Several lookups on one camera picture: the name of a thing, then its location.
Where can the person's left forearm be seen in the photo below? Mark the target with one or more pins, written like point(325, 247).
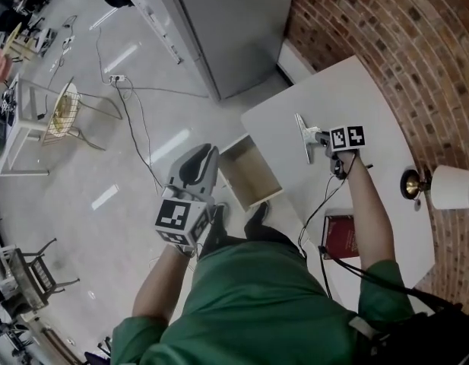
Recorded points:
point(158, 280)

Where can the red hardcover book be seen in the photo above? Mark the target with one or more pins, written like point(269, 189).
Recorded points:
point(338, 238)

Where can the white square table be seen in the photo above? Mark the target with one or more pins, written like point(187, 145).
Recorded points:
point(25, 127)

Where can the white wheeled floor machine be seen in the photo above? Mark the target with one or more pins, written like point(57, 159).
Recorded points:
point(48, 42)

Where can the white desk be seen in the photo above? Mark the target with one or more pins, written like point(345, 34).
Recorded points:
point(333, 97)

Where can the pile of small electronics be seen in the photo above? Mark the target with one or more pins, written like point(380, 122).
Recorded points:
point(8, 101)

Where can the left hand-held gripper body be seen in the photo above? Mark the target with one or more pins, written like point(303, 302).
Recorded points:
point(173, 215)

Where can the person's leg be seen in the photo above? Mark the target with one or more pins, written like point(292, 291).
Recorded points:
point(215, 238)
point(272, 238)

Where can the person's right leg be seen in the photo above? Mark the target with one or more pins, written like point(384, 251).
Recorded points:
point(272, 238)

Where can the round yellow wooden table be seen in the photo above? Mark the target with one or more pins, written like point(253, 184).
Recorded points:
point(17, 40)

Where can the person's right forearm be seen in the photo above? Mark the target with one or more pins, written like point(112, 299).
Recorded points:
point(371, 211)

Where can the person's shoe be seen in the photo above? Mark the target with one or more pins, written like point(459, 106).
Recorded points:
point(258, 211)
point(222, 211)

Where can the tall gray metal cabinet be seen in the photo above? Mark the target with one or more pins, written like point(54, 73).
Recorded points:
point(234, 32)

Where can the white power strip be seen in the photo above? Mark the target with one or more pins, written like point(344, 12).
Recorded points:
point(117, 78)
point(68, 42)

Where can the person's left leg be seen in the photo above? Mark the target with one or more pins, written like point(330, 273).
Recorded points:
point(215, 238)

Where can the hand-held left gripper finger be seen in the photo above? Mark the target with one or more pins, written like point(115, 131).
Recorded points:
point(177, 169)
point(214, 177)

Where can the black metal slatted chair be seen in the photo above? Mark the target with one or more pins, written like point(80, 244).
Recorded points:
point(36, 276)

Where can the black shoulder bag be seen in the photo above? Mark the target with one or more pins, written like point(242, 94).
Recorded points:
point(428, 337)

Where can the white metal shelf rack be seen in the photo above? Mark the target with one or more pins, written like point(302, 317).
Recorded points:
point(150, 10)

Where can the person's green shirt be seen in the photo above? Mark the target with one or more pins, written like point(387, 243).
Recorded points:
point(257, 310)

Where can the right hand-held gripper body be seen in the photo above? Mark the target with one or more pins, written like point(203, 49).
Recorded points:
point(348, 139)

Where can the person's right shoe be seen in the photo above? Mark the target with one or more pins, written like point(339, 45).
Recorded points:
point(258, 211)

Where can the person's left shoe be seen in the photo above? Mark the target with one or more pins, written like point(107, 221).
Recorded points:
point(222, 211)

